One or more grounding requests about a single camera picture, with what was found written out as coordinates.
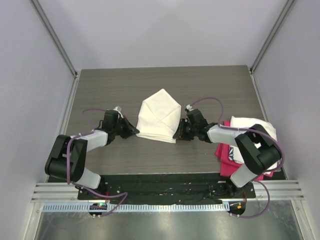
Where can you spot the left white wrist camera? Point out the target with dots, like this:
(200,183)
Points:
(119,110)

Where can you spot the white slotted cable duct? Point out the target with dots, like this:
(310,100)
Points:
(99,207)

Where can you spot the aluminium frame post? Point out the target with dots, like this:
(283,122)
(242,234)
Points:
(53,35)
(275,29)

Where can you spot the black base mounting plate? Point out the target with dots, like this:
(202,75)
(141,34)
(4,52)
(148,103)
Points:
(167,189)

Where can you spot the white cloth napkin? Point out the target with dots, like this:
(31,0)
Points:
(159,117)

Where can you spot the pink folded cloth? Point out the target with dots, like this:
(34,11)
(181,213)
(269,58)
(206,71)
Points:
(229,156)

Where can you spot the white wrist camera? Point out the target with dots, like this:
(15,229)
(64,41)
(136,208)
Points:
(119,110)
(188,108)

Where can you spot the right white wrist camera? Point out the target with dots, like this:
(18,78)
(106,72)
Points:
(188,108)

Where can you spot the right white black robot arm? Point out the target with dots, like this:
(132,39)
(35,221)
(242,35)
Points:
(257,148)

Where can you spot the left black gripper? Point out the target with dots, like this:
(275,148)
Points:
(130,130)

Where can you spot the left aluminium frame post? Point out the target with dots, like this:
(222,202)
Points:
(53,35)

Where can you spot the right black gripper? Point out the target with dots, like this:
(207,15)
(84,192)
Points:
(180,133)

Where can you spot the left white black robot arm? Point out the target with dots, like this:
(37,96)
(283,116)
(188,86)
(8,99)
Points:
(67,158)

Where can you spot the right aluminium frame post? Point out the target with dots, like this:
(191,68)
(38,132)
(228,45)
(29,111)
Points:
(275,29)

